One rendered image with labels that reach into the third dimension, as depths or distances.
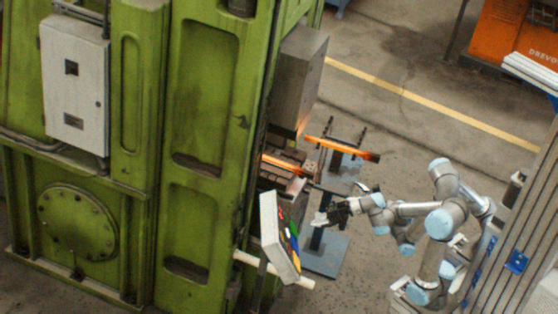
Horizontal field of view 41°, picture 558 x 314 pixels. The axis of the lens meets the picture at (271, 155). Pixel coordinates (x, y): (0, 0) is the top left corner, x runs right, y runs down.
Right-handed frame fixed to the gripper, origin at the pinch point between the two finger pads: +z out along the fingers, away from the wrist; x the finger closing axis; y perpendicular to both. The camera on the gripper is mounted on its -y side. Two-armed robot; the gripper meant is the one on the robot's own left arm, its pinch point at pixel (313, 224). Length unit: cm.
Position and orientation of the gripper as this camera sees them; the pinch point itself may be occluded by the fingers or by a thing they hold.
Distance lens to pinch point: 354.3
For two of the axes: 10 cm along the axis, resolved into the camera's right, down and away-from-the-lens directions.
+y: -3.8, -7.1, -6.0
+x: 0.4, 6.3, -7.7
